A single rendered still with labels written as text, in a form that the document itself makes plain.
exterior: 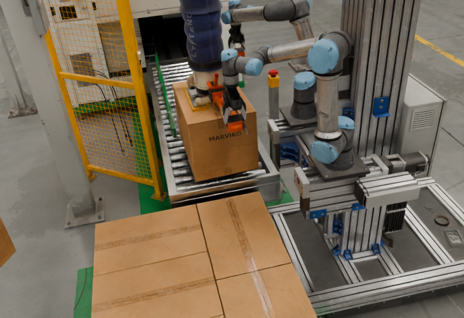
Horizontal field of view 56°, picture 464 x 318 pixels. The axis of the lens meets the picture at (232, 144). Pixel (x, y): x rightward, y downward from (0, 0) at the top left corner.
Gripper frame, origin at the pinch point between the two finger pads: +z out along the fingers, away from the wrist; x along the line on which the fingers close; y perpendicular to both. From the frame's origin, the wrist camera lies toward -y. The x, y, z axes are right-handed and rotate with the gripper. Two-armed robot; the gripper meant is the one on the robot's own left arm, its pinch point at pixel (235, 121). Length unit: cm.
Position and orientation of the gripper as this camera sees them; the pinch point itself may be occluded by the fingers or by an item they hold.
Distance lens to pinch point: 212.9
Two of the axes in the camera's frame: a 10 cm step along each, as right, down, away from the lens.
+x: -9.6, 1.9, -1.9
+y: -2.6, -5.0, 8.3
